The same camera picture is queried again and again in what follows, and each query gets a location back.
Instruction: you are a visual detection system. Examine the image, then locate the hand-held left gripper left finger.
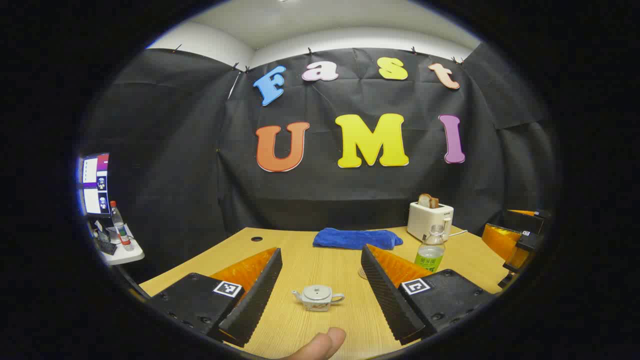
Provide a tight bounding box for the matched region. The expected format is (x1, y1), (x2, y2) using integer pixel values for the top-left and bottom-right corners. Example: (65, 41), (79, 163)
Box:
(145, 247), (283, 348)

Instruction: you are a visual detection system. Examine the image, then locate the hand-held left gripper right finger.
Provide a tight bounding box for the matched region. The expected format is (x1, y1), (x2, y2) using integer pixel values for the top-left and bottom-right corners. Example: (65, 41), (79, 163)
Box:
(361, 244), (496, 346)

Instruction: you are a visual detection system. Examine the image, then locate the green label water bottle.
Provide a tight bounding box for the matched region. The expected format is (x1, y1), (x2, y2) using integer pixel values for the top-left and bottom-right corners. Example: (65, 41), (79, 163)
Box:
(414, 224), (447, 274)

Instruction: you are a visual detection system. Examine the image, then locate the white ceramic teacup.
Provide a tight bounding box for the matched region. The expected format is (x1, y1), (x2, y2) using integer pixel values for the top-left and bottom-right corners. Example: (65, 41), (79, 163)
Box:
(292, 285), (346, 312)

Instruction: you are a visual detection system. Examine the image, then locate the red cap plastic bottle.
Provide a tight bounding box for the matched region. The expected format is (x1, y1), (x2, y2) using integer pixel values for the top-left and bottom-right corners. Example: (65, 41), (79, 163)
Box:
(110, 200), (135, 252)

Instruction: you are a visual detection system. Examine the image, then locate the blue towel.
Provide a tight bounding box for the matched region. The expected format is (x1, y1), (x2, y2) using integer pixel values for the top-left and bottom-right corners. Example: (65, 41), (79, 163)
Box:
(313, 227), (404, 251)

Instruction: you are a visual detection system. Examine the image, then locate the white toaster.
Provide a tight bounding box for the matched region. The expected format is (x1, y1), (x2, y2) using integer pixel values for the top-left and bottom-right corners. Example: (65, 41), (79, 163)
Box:
(406, 201), (455, 243)

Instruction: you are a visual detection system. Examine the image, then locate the small white side table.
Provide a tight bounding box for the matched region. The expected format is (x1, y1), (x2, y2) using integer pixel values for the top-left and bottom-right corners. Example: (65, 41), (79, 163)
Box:
(92, 225), (146, 266)

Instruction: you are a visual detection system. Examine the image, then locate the computer monitor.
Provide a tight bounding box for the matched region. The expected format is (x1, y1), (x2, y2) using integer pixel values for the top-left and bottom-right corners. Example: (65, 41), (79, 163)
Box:
(76, 152), (111, 217)

